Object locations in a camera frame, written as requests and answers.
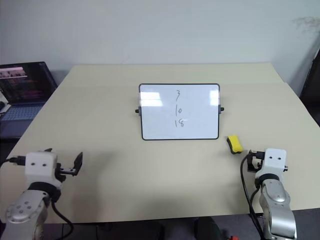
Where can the small red object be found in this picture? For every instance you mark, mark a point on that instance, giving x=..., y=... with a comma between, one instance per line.
x=233, y=238

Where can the yellow and black eraser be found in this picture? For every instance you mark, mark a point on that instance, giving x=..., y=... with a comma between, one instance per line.
x=236, y=143

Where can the black chair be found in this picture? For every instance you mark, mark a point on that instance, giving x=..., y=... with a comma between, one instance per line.
x=312, y=87

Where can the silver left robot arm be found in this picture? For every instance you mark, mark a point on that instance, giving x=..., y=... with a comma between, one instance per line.
x=22, y=205

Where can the white whiteboard with black frame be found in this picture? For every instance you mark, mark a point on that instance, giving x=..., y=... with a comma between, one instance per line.
x=160, y=120

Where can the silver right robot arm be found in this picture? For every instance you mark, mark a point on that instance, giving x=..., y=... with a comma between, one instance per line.
x=275, y=197

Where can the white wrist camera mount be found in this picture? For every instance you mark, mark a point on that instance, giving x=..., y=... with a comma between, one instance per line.
x=275, y=162
x=40, y=172

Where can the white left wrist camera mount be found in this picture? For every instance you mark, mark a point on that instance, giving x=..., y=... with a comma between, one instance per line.
x=40, y=172

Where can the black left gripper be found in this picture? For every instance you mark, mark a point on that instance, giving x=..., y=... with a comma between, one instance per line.
x=67, y=172

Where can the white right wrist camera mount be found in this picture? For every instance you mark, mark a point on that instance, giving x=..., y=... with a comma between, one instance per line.
x=275, y=162

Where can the open dark laptop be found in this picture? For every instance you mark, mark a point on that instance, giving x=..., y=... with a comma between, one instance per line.
x=25, y=82

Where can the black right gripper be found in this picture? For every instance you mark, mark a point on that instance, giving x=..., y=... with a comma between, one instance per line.
x=258, y=163

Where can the dark rounded shape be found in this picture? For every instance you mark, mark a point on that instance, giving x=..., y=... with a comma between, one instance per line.
x=208, y=228

